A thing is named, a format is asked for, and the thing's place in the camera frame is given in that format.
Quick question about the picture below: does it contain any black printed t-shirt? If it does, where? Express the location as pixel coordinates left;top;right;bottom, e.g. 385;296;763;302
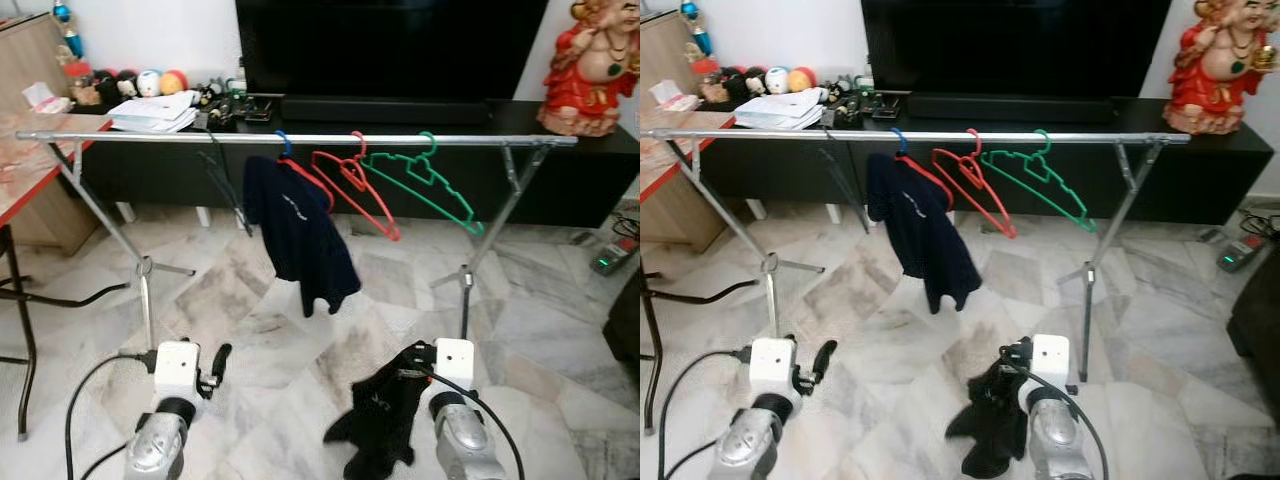
323;345;436;480
945;355;1031;479

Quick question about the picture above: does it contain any black plastic hanger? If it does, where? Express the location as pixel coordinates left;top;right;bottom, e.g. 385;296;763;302
818;148;871;233
198;148;253;237

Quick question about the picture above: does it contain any green plastic hanger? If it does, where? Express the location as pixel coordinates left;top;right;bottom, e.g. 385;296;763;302
980;130;1098;233
360;132;486;237

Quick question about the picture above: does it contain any red plastic hanger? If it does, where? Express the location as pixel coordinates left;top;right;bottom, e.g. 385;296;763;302
310;130;403;243
932;128;1019;239

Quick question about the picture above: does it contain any red hanger with blue hook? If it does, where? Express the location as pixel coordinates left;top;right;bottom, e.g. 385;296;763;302
890;128;954;211
274;130;336;213

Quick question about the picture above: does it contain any navy t-shirt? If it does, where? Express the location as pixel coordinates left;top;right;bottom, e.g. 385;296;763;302
865;152;983;314
243;155;363;319

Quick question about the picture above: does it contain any grey power strip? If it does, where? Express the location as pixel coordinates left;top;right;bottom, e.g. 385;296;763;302
1215;232;1271;273
590;235;641;276

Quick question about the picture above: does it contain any black tv console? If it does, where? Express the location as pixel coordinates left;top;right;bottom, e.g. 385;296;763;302
700;95;1276;226
80;95;641;229

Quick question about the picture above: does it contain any silver metal clothes rack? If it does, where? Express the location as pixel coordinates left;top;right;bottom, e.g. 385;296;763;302
14;128;581;353
640;127;1193;383

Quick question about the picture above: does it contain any black soundbar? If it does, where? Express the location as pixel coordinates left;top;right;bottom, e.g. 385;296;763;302
280;95;491;126
905;93;1116;124

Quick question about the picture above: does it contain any white paper stack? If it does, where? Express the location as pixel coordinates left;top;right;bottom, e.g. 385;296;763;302
733;90;829;131
108;92;201;134

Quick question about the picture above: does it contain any white tissue packet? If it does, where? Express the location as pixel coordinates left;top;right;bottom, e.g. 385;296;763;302
22;82;73;113
650;78;701;111

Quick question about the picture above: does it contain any black television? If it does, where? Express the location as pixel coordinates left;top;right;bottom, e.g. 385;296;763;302
860;0;1171;99
235;0;549;101

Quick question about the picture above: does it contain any red laughing buddha statue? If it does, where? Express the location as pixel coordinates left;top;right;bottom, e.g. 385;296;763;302
537;0;641;138
1163;0;1280;136

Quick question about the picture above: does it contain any blue gold trophy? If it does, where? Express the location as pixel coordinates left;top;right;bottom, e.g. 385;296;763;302
52;0;86;76
680;0;716;73

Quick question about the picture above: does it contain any light wooden cabinet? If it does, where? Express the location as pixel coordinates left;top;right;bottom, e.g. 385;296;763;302
0;12;101;256
640;8;726;251

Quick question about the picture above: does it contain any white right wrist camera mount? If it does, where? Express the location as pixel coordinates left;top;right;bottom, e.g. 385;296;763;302
1030;334;1071;391
435;338;476;393

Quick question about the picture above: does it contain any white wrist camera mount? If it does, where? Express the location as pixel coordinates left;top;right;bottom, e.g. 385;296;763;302
435;338;476;393
1030;334;1071;391
153;340;203;401
748;337;799;396

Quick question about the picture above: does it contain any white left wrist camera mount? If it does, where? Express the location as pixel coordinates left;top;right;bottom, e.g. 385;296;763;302
748;337;799;396
153;340;203;401

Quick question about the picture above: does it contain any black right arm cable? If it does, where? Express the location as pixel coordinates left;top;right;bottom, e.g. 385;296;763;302
415;365;526;480
1000;350;1113;480

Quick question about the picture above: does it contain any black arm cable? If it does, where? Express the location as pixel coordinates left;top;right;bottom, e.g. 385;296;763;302
655;348;753;480
65;350;161;480
415;365;526;480
1000;350;1113;480

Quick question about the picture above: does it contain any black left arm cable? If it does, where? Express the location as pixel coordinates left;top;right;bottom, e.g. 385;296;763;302
655;348;753;480
65;350;161;480

